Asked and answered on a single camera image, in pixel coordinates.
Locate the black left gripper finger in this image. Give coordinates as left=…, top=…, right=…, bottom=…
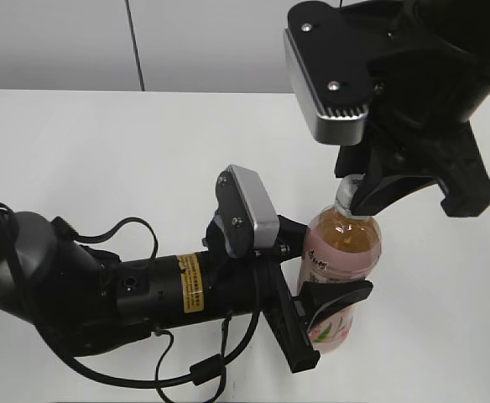
left=299, top=280, right=373, bottom=331
left=274, top=215, right=308, bottom=262

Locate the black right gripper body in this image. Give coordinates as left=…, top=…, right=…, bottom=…
left=366, top=48, right=490, bottom=217

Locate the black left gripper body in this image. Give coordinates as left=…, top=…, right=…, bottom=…
left=201, top=217, right=320, bottom=373

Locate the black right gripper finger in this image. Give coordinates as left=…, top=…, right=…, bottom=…
left=334, top=144, right=371, bottom=178
left=350, top=139, right=436, bottom=216

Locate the white bottle cap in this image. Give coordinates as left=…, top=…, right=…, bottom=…
left=334, top=174, right=363, bottom=218

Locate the pink oolong tea bottle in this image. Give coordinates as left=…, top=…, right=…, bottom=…
left=297, top=207, right=382, bottom=353

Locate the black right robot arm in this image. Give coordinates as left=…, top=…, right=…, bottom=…
left=335, top=1, right=490, bottom=217

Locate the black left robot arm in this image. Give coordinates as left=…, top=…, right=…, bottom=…
left=0, top=203, right=373, bottom=373

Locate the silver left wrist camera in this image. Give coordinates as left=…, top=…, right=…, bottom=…
left=216, top=164, right=279, bottom=259

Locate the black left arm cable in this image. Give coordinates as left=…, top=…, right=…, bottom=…
left=51, top=216, right=259, bottom=400

